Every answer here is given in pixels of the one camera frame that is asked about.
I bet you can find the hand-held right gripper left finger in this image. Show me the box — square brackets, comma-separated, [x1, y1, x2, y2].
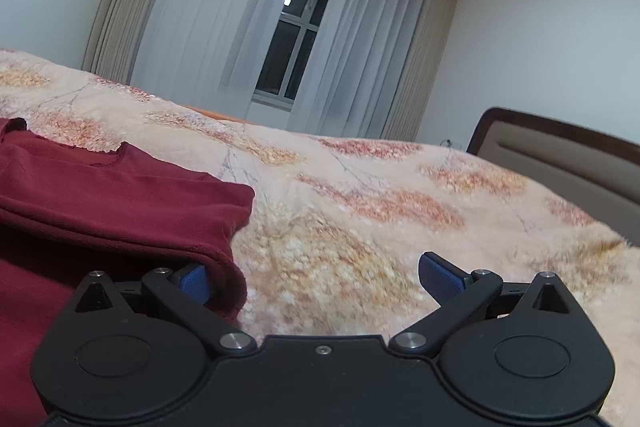
[74, 262, 258, 356]

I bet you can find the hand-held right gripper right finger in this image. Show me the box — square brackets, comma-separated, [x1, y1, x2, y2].
[390, 251, 577, 356]

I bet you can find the dark red shirt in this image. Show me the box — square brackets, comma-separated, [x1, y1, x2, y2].
[0, 117, 256, 427]

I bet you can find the floral beige blanket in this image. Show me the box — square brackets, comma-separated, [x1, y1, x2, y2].
[0, 48, 640, 427]

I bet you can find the orange bed sheet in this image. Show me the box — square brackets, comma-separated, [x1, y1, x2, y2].
[180, 104, 247, 124]

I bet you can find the brown padded headboard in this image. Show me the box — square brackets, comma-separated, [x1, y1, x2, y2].
[466, 107, 640, 249]

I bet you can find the white sheer curtain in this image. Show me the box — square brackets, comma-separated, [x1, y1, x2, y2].
[131, 0, 347, 124]
[286, 0, 432, 141]

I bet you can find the white framed window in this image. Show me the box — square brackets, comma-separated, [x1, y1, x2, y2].
[252, 0, 347, 111]

